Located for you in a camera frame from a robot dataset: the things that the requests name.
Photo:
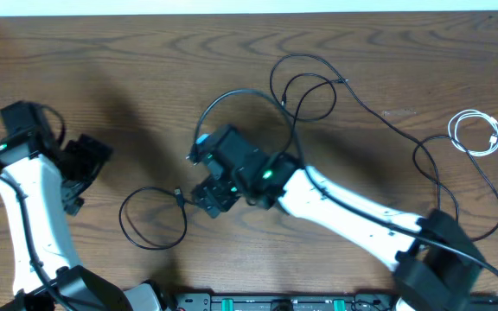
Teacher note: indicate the clear tape strip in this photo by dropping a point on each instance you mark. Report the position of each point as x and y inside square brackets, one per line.
[399, 113]

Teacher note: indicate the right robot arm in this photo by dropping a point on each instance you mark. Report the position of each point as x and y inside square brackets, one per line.
[433, 262]

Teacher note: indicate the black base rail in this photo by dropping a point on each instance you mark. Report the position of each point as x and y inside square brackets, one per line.
[206, 301]

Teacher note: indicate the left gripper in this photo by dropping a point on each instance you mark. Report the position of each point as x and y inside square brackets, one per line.
[96, 151]

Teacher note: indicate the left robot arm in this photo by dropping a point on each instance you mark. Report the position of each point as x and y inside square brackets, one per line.
[48, 270]

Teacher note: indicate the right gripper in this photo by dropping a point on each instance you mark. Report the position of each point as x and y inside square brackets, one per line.
[209, 193]

